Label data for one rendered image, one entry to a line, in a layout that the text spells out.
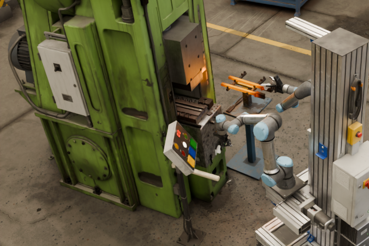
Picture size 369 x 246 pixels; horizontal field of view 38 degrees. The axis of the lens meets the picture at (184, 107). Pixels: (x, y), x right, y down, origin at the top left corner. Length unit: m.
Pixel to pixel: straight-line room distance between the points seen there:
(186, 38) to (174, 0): 0.31
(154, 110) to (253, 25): 3.96
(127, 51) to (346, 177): 1.84
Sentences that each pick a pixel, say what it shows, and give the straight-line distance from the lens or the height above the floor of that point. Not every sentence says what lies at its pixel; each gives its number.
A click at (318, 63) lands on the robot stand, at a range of 3.38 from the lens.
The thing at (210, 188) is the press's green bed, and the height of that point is 0.18.
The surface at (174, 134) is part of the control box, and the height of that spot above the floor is 1.20.
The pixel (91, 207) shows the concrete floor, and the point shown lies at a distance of 5.37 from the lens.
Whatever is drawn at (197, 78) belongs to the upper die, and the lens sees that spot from 4.39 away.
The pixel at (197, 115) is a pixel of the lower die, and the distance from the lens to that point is 4.53.
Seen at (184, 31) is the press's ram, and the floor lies 1.76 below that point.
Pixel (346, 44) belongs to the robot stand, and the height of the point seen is 2.03.
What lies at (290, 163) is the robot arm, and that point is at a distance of 3.92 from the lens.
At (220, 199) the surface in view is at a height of 0.00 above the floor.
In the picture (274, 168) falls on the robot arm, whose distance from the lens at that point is 3.82.
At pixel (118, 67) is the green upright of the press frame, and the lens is 4.28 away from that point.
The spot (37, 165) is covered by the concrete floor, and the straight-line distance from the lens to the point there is 6.09.
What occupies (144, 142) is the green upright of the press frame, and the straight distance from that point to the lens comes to 4.64.
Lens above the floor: 3.70
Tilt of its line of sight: 36 degrees down
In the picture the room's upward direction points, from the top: 9 degrees counter-clockwise
